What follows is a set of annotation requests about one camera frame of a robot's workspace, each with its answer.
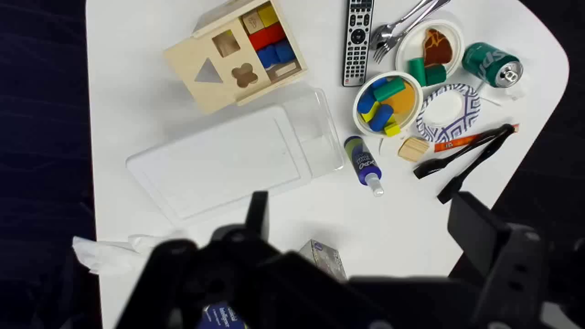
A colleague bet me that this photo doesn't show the small wooden block piece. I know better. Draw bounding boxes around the small wooden block piece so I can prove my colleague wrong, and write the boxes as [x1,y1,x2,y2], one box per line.
[396,136,433,165]

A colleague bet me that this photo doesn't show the brown toy food piece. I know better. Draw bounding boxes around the brown toy food piece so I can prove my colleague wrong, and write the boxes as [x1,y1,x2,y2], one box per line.
[422,28,455,68]

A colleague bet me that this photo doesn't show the black plastic tongs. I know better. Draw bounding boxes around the black plastic tongs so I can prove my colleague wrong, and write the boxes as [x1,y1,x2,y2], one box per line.
[411,123,517,207]

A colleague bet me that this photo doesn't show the small clear plastic container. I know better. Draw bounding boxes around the small clear plastic container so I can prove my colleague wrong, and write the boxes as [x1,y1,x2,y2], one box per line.
[298,238,349,284]

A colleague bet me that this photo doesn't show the silver metal fork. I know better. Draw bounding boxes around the silver metal fork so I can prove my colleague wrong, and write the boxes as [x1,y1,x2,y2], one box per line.
[371,0,453,64]

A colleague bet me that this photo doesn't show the blue glue bottle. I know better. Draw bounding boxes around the blue glue bottle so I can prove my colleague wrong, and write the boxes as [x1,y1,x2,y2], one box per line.
[341,134,387,198]

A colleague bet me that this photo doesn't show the green soda can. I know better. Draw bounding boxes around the green soda can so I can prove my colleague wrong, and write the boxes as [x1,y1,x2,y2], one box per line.
[460,40,522,90]

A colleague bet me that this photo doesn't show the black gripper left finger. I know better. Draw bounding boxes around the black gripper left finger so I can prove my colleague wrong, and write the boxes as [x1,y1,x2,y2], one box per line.
[245,190,270,242]

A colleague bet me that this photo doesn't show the orange marker pen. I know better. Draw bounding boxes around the orange marker pen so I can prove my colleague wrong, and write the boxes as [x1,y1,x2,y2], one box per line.
[433,123,521,154]

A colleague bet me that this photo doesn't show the white bowl with brown toy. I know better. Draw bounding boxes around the white bowl with brown toy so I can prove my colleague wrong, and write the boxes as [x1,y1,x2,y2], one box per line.
[393,19,466,86]

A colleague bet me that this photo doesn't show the green cylinder block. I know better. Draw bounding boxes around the green cylinder block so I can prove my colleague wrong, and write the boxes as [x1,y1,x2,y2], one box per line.
[405,57,427,88]
[424,64,447,88]

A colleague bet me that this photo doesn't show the red wooden block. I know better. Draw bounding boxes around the red wooden block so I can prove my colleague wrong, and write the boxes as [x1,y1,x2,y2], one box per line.
[246,22,288,53]

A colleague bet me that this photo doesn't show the wooden shape sorter box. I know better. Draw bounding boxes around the wooden shape sorter box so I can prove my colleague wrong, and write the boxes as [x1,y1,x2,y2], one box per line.
[162,0,308,115]

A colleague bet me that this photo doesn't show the white bowl with coloured blocks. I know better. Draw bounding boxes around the white bowl with coloured blocks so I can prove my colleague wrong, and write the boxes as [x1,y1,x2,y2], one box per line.
[351,72,424,139]

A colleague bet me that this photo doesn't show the blue wooden block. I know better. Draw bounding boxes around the blue wooden block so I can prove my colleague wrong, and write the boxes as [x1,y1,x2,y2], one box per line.
[255,40,299,70]

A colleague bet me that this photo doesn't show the black remote control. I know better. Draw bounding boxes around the black remote control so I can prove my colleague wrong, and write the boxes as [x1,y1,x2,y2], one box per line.
[340,0,374,90]

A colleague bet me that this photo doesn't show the metal serving spoon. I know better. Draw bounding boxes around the metal serving spoon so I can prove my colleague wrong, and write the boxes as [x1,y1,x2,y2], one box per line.
[369,0,431,51]

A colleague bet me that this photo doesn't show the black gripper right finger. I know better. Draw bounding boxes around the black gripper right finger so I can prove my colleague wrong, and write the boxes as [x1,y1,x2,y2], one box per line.
[446,190,550,329]

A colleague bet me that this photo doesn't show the big clear plastic lunchbox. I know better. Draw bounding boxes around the big clear plastic lunchbox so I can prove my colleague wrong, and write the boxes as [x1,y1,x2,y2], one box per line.
[124,84,347,223]

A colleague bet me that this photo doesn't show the yellow wooden block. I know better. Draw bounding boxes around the yellow wooden block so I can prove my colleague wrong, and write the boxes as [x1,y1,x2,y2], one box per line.
[254,4,281,30]

